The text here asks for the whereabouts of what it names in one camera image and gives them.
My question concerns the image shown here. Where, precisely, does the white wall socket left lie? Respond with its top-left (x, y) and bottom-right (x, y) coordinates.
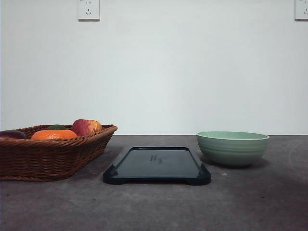
top-left (77, 0), bottom-right (100, 23)

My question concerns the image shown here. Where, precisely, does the white wall socket right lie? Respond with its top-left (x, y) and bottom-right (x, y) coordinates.
top-left (295, 0), bottom-right (308, 21)

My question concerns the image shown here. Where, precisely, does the brown wicker basket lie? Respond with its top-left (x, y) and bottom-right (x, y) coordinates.
top-left (0, 124), bottom-right (117, 181)

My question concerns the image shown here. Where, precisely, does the dark green fruit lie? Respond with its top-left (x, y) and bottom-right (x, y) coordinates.
top-left (46, 124), bottom-right (69, 130)

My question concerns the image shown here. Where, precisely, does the dark rectangular tray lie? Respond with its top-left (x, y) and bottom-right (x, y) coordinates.
top-left (103, 146), bottom-right (211, 185)

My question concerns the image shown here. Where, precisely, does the green ceramic bowl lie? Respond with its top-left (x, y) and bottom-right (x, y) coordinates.
top-left (196, 131), bottom-right (270, 166)

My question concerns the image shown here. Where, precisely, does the white wall socket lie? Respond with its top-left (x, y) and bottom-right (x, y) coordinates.
top-left (295, 0), bottom-right (308, 21)
top-left (77, 0), bottom-right (100, 23)

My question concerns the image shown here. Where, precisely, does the dark purple fruit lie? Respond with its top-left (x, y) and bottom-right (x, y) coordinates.
top-left (0, 130), bottom-right (26, 139)

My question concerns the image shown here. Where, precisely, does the red yellow apple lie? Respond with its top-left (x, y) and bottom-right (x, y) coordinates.
top-left (71, 119), bottom-right (102, 136)

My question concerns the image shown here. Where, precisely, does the orange mandarin fruit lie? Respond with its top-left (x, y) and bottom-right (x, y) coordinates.
top-left (31, 129), bottom-right (78, 140)

